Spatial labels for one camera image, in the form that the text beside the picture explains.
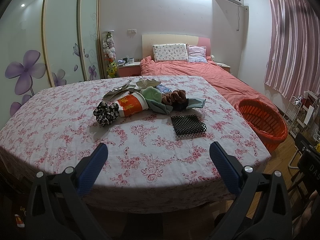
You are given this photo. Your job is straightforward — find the white wire rack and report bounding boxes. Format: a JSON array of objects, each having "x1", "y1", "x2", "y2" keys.
[{"x1": 283, "y1": 95, "x2": 307, "y2": 135}]

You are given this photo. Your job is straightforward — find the blue tissue pack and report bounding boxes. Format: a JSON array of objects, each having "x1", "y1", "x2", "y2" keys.
[{"x1": 156, "y1": 84, "x2": 172, "y2": 94}]

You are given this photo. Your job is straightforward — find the brown fluffy scrunchie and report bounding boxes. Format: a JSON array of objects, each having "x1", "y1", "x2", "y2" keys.
[{"x1": 162, "y1": 89, "x2": 188, "y2": 106}]

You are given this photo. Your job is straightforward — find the floral pink tablecloth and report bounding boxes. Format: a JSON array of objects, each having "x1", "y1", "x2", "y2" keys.
[{"x1": 1, "y1": 76, "x2": 271, "y2": 213}]

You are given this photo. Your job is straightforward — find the teal grey sock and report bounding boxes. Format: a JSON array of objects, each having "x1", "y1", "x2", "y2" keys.
[{"x1": 146, "y1": 98, "x2": 206, "y2": 115}]

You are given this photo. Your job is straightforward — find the white tissue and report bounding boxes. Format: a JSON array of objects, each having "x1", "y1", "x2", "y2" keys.
[{"x1": 136, "y1": 78, "x2": 161, "y2": 89}]

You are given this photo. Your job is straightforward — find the orange plastic basket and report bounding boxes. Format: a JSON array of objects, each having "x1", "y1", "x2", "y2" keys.
[{"x1": 235, "y1": 99, "x2": 288, "y2": 153}]

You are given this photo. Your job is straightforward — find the red white paper cup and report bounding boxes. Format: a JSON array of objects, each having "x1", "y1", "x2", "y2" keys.
[{"x1": 116, "y1": 92, "x2": 149, "y2": 117}]

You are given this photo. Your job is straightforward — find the beige pink headboard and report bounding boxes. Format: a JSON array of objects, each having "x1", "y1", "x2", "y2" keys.
[{"x1": 142, "y1": 34, "x2": 211, "y2": 58}]

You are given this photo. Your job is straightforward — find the light green sock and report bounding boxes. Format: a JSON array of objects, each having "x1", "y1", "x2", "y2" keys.
[{"x1": 140, "y1": 86, "x2": 162, "y2": 103}]

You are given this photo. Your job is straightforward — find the black white scrunchie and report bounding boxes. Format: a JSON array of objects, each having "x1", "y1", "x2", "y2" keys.
[{"x1": 93, "y1": 101, "x2": 119, "y2": 126}]

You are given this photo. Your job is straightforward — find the pink white nightstand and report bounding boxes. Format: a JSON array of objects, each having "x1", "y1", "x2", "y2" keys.
[{"x1": 118, "y1": 62, "x2": 141, "y2": 77}]

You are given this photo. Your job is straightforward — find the pink striped pillow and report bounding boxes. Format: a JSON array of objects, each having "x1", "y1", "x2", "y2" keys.
[{"x1": 187, "y1": 45, "x2": 207, "y2": 63}]

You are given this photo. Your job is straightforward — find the floral white pillow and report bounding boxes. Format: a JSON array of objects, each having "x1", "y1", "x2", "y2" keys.
[{"x1": 152, "y1": 43, "x2": 188, "y2": 62}]

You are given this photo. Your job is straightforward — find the plush toy hanging stack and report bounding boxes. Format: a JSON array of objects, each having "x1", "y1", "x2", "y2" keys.
[{"x1": 102, "y1": 30, "x2": 117, "y2": 78}]

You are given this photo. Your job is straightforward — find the black beaded pouch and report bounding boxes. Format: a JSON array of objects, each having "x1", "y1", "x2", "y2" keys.
[{"x1": 171, "y1": 114, "x2": 207, "y2": 136}]

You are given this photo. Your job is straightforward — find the floral sliding wardrobe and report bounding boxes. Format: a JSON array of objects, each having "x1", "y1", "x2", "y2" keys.
[{"x1": 1, "y1": 0, "x2": 103, "y2": 124}]

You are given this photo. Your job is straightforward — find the right side nightstand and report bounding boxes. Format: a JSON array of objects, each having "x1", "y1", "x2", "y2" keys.
[{"x1": 216, "y1": 62, "x2": 231, "y2": 73}]

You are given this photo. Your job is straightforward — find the coral red duvet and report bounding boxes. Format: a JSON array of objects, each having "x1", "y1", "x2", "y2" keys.
[{"x1": 140, "y1": 56, "x2": 279, "y2": 112}]

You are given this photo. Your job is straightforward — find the silver foil snack wrapper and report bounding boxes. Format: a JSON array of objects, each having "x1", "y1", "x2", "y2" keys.
[{"x1": 103, "y1": 80, "x2": 136, "y2": 101}]

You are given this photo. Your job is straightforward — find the cluttered desk items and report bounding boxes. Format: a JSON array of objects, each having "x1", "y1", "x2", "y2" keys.
[{"x1": 289, "y1": 90, "x2": 319, "y2": 146}]

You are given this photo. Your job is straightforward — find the pink striped curtain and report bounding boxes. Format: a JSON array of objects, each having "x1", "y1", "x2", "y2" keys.
[{"x1": 264, "y1": 0, "x2": 319, "y2": 99}]

